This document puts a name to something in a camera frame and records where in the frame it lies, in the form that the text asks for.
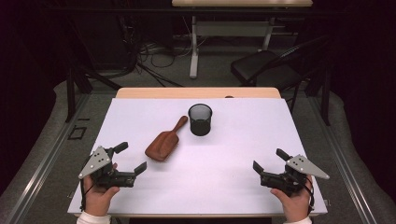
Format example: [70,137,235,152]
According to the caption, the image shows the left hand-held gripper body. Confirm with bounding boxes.
[78,146,138,189]

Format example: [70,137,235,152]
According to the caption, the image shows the black metal stand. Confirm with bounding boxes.
[64,18,123,123]
[304,46,332,127]

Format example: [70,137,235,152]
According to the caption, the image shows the black folding chair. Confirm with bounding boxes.
[230,35,331,94]

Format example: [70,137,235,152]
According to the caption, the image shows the right hand-held gripper black cable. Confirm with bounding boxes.
[306,176,316,217]

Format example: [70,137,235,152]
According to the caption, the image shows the light wooden table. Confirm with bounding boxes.
[73,87,321,218]

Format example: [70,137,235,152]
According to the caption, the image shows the black mesh pen cup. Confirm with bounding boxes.
[188,103,213,137]

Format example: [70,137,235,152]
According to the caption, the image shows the metal floor rail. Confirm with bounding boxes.
[6,92,92,224]
[306,96,378,224]

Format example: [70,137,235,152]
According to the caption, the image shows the brown wooden hairbrush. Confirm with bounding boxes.
[144,115,190,162]

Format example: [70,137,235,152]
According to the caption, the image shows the person's right hand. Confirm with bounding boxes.
[270,175,314,223]

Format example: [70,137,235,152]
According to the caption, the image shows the bundle of floor cables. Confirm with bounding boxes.
[118,15,194,88]

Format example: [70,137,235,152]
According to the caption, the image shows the left hand-held gripper black cable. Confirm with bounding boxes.
[79,178,94,213]

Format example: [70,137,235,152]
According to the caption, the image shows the person's left hand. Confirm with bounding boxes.
[82,174,121,217]

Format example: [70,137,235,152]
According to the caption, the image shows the hand-held gripper black cable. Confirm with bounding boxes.
[306,176,316,217]
[79,178,94,213]

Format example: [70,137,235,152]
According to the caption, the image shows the white-legged wooden desk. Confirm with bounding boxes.
[171,0,314,79]

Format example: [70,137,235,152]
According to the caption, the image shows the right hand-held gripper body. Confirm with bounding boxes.
[260,154,331,198]

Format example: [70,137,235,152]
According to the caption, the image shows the white table cover sheet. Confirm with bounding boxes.
[67,97,329,217]

